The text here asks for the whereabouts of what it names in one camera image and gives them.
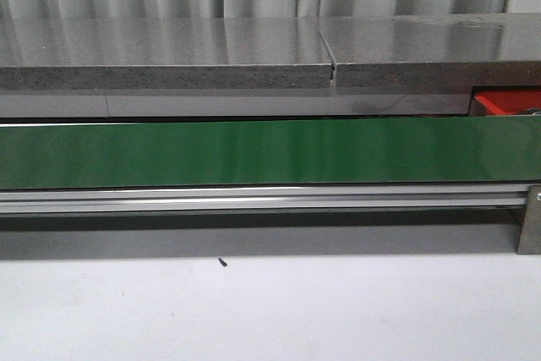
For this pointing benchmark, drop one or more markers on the green conveyor belt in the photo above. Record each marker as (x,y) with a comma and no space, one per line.
(365,150)

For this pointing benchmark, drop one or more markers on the red plastic tray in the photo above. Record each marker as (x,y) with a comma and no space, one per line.
(509,102)

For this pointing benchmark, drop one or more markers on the grey stone slab right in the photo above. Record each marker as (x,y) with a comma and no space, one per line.
(443,51)

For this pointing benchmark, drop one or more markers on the grey stone slab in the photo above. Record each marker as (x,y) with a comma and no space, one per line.
(443,51)
(162,54)

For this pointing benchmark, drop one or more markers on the grey stone slab left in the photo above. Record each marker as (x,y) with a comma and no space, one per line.
(162,54)

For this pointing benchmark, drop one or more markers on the aluminium conveyor frame rail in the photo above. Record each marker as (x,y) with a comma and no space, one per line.
(268,198)

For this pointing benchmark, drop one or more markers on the steel conveyor support bracket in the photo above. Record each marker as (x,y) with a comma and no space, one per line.
(530,237)

